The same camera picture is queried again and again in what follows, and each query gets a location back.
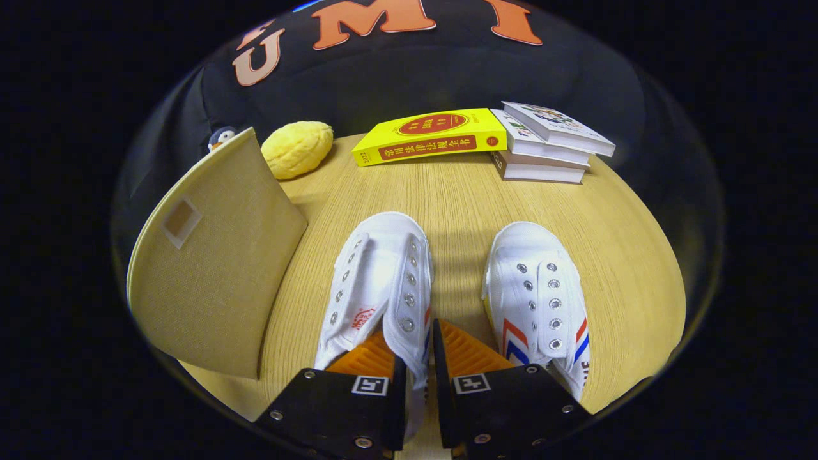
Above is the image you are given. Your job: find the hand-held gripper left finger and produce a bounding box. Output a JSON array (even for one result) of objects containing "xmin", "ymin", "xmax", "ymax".
[{"xmin": 254, "ymin": 329, "xmax": 410, "ymax": 460}]

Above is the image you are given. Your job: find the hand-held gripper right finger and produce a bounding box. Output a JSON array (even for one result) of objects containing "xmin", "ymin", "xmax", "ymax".
[{"xmin": 433, "ymin": 318, "xmax": 592, "ymax": 460}]

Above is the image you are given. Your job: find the white canvas shoe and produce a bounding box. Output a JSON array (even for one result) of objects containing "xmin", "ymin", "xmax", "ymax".
[
  {"xmin": 481, "ymin": 221, "xmax": 592, "ymax": 403},
  {"xmin": 314, "ymin": 211, "xmax": 435, "ymax": 441}
]

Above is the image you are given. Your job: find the beige fabric storage box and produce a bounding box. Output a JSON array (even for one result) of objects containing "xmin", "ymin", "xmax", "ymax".
[{"xmin": 126, "ymin": 126, "xmax": 309, "ymax": 381}]

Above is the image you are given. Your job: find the white paperback book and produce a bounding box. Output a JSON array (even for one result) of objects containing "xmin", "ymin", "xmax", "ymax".
[
  {"xmin": 502, "ymin": 101, "xmax": 616, "ymax": 158},
  {"xmin": 490, "ymin": 109, "xmax": 592, "ymax": 167},
  {"xmin": 491, "ymin": 150, "xmax": 586, "ymax": 185}
]

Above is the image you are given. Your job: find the yellow book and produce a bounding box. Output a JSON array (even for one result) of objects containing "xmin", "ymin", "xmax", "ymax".
[{"xmin": 351, "ymin": 108, "xmax": 508, "ymax": 167}]

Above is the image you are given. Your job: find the yellow round plush toy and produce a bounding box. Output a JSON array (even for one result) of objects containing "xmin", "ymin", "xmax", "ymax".
[{"xmin": 261, "ymin": 121, "xmax": 334, "ymax": 180}]

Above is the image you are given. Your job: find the penguin plush toy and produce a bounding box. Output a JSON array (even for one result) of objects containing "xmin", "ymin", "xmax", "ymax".
[{"xmin": 207, "ymin": 126, "xmax": 238, "ymax": 153}]

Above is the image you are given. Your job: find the black backdrop cloth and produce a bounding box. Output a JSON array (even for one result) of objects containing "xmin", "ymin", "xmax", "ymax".
[{"xmin": 128, "ymin": 0, "xmax": 646, "ymax": 211}]

